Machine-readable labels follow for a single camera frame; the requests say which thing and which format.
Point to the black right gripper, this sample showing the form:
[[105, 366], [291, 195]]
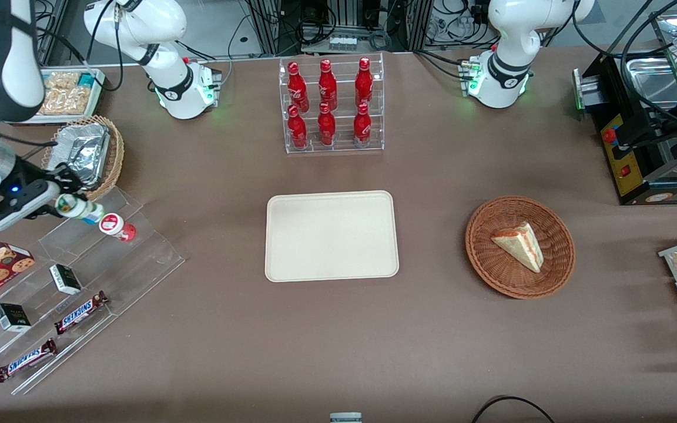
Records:
[[24, 174]]

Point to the green gum bottle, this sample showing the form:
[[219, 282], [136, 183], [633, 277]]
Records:
[[80, 209]]

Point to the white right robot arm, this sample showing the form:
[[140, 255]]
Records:
[[181, 88]]

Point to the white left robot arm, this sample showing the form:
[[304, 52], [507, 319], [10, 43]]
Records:
[[500, 76]]

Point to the aluminium foil tray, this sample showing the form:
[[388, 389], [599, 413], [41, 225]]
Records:
[[83, 150]]

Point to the red gum bottle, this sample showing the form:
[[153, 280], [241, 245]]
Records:
[[116, 226]]

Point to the cream plastic tray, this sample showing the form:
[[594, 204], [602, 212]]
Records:
[[331, 236]]

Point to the stainless steel tray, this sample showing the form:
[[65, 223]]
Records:
[[647, 79]]

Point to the light wicker basket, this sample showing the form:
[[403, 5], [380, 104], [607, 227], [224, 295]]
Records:
[[116, 155]]

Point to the clear bag of crackers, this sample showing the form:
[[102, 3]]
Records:
[[65, 97]]

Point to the white plastic snack bin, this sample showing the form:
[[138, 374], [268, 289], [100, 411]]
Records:
[[99, 97]]

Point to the small black box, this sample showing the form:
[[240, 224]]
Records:
[[66, 279], [12, 318]]

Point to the clear acrylic stepped display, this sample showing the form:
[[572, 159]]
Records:
[[138, 264]]

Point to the snickers chocolate bar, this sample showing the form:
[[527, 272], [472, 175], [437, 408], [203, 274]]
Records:
[[80, 312], [26, 360]]

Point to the red cola bottle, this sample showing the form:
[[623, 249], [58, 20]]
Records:
[[327, 85], [364, 82], [326, 126], [297, 88], [362, 126], [297, 128]]

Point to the clear acrylic bottle rack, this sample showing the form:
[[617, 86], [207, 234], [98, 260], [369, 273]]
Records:
[[338, 147]]

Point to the white power strip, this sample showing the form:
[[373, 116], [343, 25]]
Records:
[[342, 42]]

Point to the small grey device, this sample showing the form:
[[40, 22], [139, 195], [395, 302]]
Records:
[[345, 418]]

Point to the round brown wicker basket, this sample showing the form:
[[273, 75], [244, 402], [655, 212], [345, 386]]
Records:
[[491, 270]]

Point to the wrapped sandwich wedge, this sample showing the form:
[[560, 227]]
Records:
[[520, 245]]

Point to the black sealing machine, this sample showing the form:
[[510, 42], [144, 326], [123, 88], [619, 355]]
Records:
[[626, 170]]

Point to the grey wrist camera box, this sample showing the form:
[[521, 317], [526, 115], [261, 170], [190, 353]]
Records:
[[18, 208]]

